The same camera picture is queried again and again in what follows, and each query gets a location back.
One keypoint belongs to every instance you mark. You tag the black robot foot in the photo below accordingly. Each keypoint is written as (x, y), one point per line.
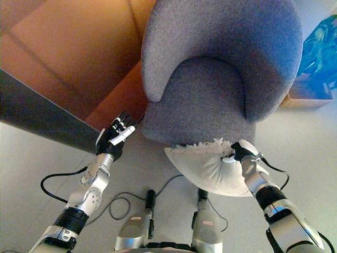
(150, 200)
(202, 194)

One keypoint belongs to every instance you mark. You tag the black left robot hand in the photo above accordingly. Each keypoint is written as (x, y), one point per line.
(110, 146)

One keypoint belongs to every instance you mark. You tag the dark gray partition panel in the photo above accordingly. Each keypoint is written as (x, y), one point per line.
(39, 113)

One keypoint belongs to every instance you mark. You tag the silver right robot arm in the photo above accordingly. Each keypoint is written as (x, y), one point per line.
(276, 205)

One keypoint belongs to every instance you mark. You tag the green leafy plant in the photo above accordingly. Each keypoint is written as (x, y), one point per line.
(319, 47)

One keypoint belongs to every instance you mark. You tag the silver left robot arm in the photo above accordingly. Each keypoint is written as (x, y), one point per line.
(89, 189)

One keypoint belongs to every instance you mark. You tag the gray fabric armchair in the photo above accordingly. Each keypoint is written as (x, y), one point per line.
(205, 92)

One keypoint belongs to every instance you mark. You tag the wooden planter box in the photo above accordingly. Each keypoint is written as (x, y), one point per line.
(305, 101)

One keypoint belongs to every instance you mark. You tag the white fringed pillow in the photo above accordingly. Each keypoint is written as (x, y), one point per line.
(210, 171)

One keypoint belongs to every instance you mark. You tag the silver left robot leg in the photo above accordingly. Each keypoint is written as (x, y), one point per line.
(134, 229)

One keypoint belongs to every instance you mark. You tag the black right robot foot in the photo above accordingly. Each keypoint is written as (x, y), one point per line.
(202, 194)

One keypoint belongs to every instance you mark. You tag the black left robot foot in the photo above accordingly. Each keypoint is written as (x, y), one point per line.
(150, 200)

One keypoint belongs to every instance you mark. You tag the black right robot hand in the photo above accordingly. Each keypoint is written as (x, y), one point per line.
(243, 150)

